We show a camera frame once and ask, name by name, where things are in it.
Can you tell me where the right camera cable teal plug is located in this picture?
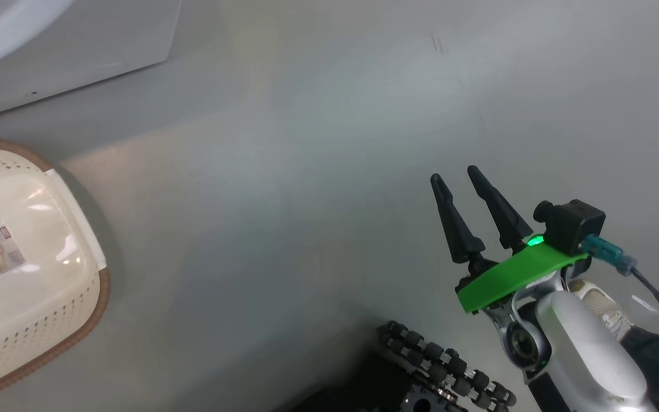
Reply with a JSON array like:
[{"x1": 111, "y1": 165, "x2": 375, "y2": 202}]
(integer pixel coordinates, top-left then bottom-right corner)
[{"x1": 581, "y1": 233, "x2": 659, "y2": 344}]

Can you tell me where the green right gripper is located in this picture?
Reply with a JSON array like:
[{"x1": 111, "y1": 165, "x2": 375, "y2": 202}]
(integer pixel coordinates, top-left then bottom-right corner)
[{"x1": 430, "y1": 165, "x2": 590, "y2": 314}]

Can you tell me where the white front-load washing machine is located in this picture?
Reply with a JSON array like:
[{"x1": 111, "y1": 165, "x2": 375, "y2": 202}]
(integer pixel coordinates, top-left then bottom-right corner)
[{"x1": 0, "y1": 0, "x2": 182, "y2": 124}]

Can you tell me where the black roller omni wheel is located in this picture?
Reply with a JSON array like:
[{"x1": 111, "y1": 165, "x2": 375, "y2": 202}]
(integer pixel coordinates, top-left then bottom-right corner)
[{"x1": 376, "y1": 320, "x2": 518, "y2": 412}]

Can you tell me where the white mesh sneaker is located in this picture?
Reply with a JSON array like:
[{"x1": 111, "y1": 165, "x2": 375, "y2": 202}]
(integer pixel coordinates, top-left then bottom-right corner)
[{"x1": 569, "y1": 279, "x2": 634, "y2": 342}]

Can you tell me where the cream perforated laundry basket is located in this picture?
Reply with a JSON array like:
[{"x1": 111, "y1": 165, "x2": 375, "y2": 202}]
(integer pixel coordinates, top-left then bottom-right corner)
[{"x1": 0, "y1": 138, "x2": 110, "y2": 408}]

